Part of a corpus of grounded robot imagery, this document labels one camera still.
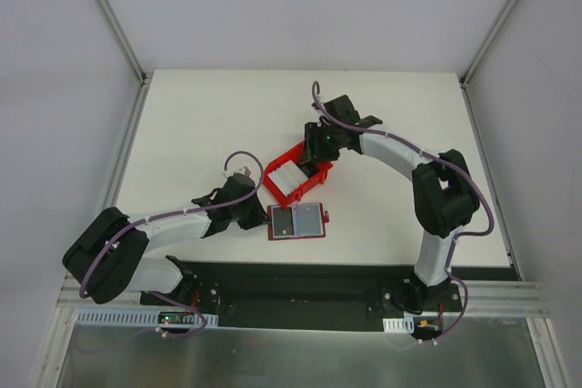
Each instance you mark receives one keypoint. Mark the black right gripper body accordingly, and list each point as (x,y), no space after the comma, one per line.
(314,156)

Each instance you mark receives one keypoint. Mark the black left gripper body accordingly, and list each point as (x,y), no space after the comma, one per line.
(254,213)

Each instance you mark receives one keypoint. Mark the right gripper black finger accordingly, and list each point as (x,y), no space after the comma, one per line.
(306,156)
(319,168)

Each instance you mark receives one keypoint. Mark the red plastic bin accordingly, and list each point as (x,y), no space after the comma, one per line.
(291,155)

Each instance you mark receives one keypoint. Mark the red leather card holder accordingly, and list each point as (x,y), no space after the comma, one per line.
(309,220)

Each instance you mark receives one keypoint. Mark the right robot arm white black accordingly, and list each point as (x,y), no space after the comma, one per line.
(444,200)

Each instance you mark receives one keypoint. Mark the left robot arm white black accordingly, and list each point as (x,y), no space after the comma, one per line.
(109,257)

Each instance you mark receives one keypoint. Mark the white card stack in bin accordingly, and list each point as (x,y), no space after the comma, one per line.
(288,177)

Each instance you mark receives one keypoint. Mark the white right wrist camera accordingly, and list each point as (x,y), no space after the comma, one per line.
(320,109)

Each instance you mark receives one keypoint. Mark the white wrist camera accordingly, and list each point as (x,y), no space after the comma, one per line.
(244,170)
(320,109)

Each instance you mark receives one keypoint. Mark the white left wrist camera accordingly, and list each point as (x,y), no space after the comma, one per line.
(244,170)

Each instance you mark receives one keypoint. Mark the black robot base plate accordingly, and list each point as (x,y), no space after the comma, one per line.
(345,298)

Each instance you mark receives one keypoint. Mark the aluminium side rail left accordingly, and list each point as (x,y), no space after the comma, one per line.
(124,145)

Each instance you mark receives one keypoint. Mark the aluminium side rail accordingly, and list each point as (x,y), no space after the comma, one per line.
(500,219)
(124,145)

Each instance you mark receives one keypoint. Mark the aluminium frame post left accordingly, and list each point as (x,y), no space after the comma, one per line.
(121,40)

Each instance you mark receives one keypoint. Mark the aluminium frame post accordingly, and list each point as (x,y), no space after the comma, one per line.
(121,40)
(493,32)

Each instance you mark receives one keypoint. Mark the aluminium side rail right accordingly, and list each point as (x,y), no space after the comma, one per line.
(500,219)

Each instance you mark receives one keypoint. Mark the white slotted cable duct right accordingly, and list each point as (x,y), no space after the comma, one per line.
(403,324)

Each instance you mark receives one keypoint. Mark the white slotted cable duct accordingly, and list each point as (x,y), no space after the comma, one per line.
(403,324)
(144,318)

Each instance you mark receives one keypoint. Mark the white slotted cable duct left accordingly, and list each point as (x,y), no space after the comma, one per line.
(144,318)

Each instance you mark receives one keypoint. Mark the aluminium frame post right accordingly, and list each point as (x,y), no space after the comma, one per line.
(493,32)

